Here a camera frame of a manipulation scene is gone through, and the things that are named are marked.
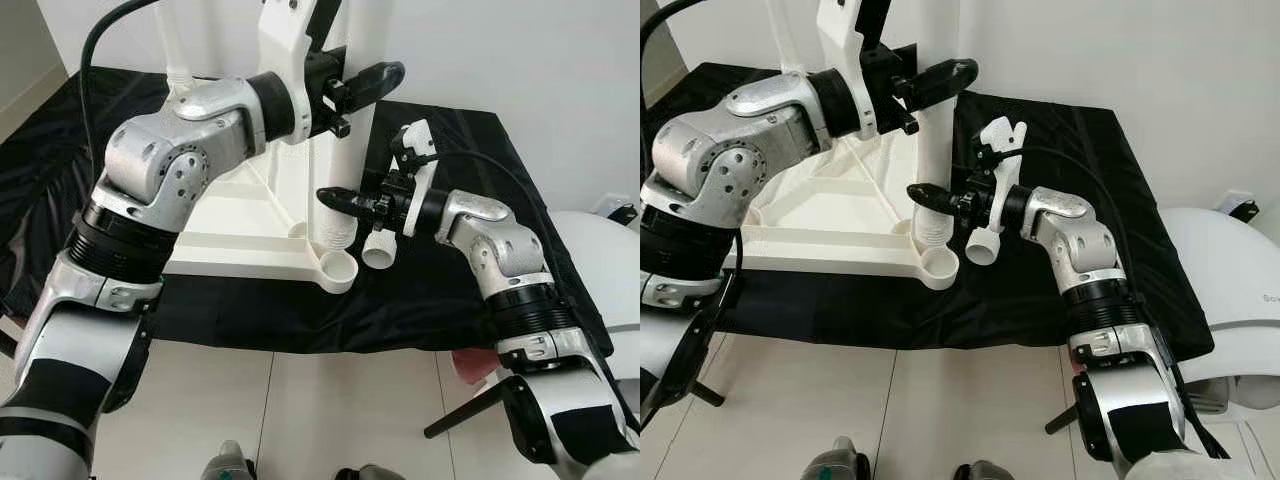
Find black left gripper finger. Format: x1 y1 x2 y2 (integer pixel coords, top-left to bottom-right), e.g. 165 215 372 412
342 62 406 109
905 58 979 109

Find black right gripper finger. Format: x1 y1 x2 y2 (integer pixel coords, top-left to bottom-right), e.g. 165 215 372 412
316 187 379 217
907 183 966 213

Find white plastic table top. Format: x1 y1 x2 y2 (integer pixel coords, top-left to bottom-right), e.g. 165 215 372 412
165 85 359 296
740 75 961 291

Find white dome litter box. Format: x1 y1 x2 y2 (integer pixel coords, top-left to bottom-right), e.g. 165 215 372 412
550 210 641 381
1165 207 1280 416

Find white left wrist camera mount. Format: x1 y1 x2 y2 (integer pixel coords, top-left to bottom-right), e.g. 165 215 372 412
815 0 881 136
258 0 326 141

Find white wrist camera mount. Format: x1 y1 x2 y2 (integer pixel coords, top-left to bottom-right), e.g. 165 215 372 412
975 117 1029 236
258 0 326 141
815 0 881 136
390 120 441 236

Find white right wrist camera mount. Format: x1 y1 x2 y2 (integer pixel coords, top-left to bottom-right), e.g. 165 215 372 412
975 117 1029 236
390 120 441 236

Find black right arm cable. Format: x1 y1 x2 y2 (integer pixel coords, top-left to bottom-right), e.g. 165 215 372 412
995 145 1231 461
405 148 641 441

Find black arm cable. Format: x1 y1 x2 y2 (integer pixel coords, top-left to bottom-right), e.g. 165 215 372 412
405 148 641 441
640 0 701 61
80 0 161 171
995 145 1231 461

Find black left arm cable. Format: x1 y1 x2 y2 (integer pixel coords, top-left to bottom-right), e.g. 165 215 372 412
80 0 161 171
640 0 701 61

